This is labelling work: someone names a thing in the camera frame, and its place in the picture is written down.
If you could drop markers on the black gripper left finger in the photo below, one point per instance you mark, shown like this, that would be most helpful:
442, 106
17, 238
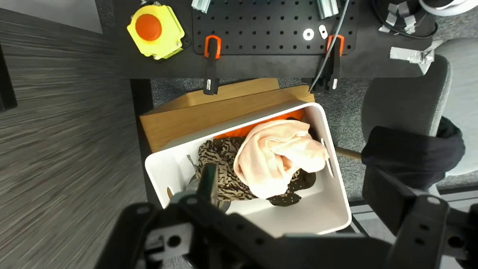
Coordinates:
206, 180

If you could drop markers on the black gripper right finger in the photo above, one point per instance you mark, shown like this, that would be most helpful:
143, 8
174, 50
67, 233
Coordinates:
392, 199

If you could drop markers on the peach pink cloth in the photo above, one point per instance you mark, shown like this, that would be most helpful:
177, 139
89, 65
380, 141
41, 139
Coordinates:
273, 154

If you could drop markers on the white plastic storage bin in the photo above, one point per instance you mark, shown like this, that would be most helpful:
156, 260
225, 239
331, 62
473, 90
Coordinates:
307, 218

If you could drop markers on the grey chair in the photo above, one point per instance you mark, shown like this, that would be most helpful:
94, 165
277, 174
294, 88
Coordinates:
397, 99

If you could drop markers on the dark speckled patterned cloth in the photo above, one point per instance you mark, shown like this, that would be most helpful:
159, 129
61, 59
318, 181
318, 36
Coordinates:
218, 165

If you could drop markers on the wooden stool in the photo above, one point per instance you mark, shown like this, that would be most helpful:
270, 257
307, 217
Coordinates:
198, 114

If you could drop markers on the white paper tag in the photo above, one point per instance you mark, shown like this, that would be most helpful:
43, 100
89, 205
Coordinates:
412, 54

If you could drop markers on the yellow emergency stop button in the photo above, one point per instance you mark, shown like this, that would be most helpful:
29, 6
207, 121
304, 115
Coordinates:
153, 30

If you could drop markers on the black perforated breadboard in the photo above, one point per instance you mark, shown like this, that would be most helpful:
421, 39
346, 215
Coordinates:
262, 24

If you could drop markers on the silver aluminium extrusion piece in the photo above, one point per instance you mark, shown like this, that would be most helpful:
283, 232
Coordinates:
327, 8
201, 5

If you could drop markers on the round white washer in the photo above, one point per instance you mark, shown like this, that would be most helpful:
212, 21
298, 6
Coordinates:
307, 35

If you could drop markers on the oval white washer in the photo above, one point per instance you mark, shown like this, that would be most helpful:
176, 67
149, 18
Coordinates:
322, 32

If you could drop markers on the white rounded device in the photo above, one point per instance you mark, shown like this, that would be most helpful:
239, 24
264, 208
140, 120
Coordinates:
448, 6

